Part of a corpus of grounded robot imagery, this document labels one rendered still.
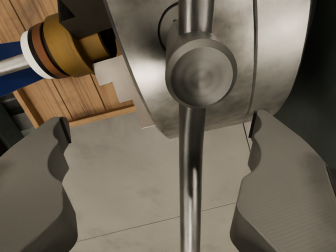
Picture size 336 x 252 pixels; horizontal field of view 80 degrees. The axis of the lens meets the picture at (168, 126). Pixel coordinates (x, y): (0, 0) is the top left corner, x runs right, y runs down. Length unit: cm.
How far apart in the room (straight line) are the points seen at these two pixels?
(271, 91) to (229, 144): 151
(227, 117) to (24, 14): 50
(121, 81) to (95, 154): 154
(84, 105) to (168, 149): 116
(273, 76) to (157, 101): 9
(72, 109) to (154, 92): 46
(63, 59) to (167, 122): 17
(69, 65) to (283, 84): 25
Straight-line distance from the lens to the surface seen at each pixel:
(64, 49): 29
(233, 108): 19
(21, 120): 72
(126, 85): 29
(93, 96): 56
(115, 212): 225
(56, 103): 62
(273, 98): 20
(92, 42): 29
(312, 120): 26
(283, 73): 18
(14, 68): 38
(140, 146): 167
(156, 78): 15
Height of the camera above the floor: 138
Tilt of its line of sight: 63 degrees down
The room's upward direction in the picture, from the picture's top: 177 degrees counter-clockwise
